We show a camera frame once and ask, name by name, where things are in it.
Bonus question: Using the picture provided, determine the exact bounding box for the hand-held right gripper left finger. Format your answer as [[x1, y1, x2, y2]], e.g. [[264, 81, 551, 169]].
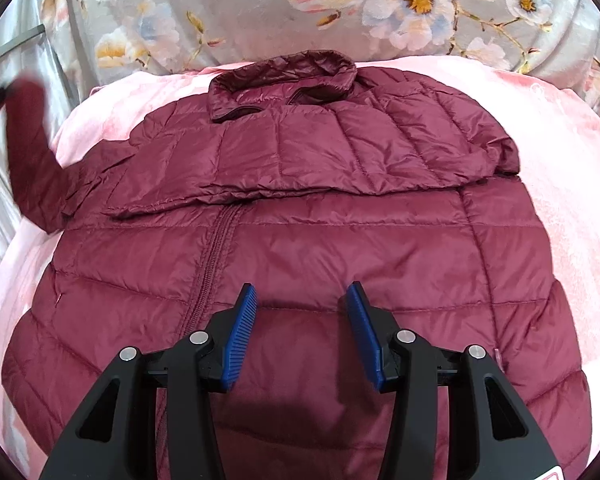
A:
[[40, 283, 258, 480]]

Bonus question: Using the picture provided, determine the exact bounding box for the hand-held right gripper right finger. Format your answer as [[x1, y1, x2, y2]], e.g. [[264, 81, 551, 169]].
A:
[[344, 281, 562, 480]]

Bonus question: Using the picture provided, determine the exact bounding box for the maroon puffer jacket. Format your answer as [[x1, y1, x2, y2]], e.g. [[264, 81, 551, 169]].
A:
[[2, 49, 593, 480]]

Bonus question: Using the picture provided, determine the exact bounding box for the grey metal bar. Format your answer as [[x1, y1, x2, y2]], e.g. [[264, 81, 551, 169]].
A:
[[0, 25, 47, 68]]

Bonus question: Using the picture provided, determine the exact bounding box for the white satin cloth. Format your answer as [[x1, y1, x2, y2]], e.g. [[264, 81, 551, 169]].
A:
[[0, 0, 98, 273]]

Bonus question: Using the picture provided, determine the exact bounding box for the grey floral bedsheet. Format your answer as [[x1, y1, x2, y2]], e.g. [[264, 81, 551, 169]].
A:
[[40, 0, 600, 126]]

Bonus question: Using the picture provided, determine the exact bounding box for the pink plush blanket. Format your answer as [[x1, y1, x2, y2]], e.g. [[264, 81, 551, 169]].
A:
[[0, 54, 600, 476]]

